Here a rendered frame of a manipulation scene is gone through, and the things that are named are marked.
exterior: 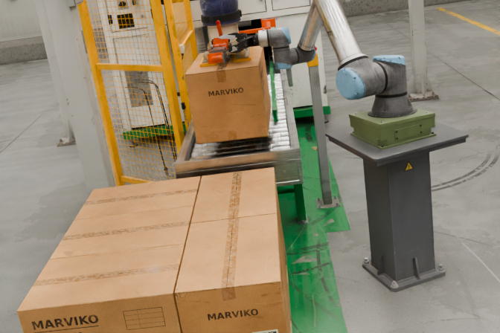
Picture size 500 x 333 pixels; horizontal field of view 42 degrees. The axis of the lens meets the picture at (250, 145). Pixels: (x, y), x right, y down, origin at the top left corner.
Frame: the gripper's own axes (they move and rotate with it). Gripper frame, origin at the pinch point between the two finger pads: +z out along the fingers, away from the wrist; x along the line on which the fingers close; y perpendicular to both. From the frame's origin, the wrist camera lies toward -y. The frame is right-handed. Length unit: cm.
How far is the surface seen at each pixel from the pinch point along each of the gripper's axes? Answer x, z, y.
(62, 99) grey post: -77, 185, 272
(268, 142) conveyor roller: -68, -17, 30
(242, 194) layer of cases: -66, -3, -49
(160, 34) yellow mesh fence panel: 1, 43, 66
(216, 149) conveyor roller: -68, 15, 30
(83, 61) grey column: -10, 94, 65
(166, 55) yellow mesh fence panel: -13, 41, 67
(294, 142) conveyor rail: -61, -32, 6
